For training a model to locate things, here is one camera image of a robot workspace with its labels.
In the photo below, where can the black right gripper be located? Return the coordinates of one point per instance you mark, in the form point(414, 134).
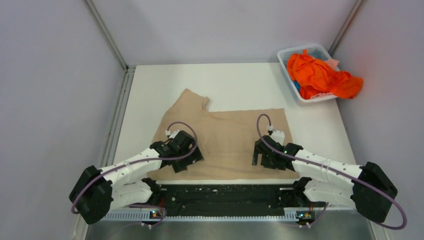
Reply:
point(264, 161)

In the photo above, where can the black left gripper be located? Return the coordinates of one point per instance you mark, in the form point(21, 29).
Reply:
point(179, 166)

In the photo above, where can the beige t shirt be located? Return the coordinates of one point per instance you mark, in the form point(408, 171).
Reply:
point(226, 140)

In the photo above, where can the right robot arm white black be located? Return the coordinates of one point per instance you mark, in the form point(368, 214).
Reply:
point(326, 180)

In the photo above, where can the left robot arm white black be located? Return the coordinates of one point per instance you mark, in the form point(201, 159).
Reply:
point(101, 190)

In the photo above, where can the blue garment in basket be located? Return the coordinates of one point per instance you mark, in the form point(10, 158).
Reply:
point(297, 86)

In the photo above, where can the orange t shirt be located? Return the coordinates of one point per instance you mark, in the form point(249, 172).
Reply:
point(316, 76)

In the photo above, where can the white plastic laundry basket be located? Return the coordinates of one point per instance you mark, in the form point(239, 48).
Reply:
point(287, 58)

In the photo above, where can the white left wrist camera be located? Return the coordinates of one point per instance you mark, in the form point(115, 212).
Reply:
point(172, 134)

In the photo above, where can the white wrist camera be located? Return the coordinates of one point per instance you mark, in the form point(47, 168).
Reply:
point(172, 134)
point(277, 135)

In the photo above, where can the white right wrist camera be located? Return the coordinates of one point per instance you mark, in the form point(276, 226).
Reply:
point(277, 135)

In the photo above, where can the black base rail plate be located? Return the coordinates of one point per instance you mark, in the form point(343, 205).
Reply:
point(228, 200)

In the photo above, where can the aluminium frame rail left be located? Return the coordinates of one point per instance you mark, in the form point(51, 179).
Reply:
point(80, 228)

